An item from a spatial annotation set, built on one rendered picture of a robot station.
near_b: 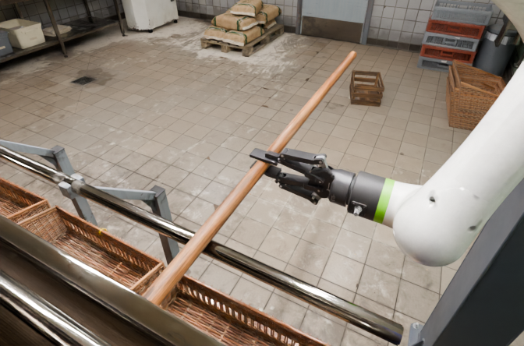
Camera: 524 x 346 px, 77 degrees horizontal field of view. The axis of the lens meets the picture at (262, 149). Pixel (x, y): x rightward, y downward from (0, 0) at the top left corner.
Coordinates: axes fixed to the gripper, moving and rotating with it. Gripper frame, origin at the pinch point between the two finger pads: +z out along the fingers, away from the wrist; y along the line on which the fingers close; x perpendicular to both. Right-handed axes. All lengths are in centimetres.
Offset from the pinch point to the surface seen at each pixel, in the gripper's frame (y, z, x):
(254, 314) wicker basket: 47.1, -2.7, -11.6
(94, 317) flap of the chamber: -22, -9, -48
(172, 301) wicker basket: 60, 27, -15
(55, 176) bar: 1.8, 41.4, -24.6
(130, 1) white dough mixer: 69, 404, 337
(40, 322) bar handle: -27, -10, -51
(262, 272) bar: 1.8, -12.0, -24.7
